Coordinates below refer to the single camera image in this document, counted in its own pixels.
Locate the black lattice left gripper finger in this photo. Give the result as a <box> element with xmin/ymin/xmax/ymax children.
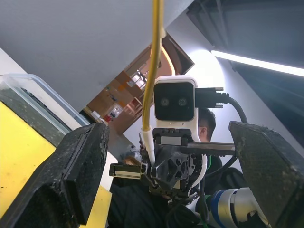
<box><xmin>150</xmin><ymin>144</ymin><xmax>191</xmax><ymax>191</ymax></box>

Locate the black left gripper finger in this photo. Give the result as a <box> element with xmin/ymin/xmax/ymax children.
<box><xmin>0</xmin><ymin>122</ymin><xmax>110</xmax><ymax>228</ymax></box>
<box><xmin>228</xmin><ymin>121</ymin><xmax>304</xmax><ymax>228</ymax></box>

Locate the black flat left gripper finger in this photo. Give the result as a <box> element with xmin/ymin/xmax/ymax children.
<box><xmin>179</xmin><ymin>141</ymin><xmax>237</xmax><ymax>158</ymax></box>

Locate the person in dark clothes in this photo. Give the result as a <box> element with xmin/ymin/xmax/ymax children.
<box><xmin>106</xmin><ymin>107</ymin><xmax>247</xmax><ymax>228</ymax></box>

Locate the clear plastic container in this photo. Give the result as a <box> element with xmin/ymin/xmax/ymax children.
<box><xmin>0</xmin><ymin>73</ymin><xmax>91</xmax><ymax>145</ymax></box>

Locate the white ceiling light strip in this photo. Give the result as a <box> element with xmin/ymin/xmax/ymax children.
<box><xmin>210</xmin><ymin>48</ymin><xmax>304</xmax><ymax>77</ymax></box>

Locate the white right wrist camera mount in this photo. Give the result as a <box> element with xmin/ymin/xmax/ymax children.
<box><xmin>153</xmin><ymin>75</ymin><xmax>209</xmax><ymax>190</ymax></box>

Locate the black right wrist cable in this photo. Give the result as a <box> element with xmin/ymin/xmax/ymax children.
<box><xmin>195</xmin><ymin>86</ymin><xmax>248</xmax><ymax>178</ymax></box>

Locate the wooden doorway frame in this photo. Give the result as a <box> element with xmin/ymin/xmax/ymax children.
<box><xmin>79</xmin><ymin>33</ymin><xmax>196</xmax><ymax>143</ymax></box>

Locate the yellow cable with white sleeve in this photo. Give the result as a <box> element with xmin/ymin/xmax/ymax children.
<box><xmin>141</xmin><ymin>0</ymin><xmax>167</xmax><ymax>166</ymax></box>

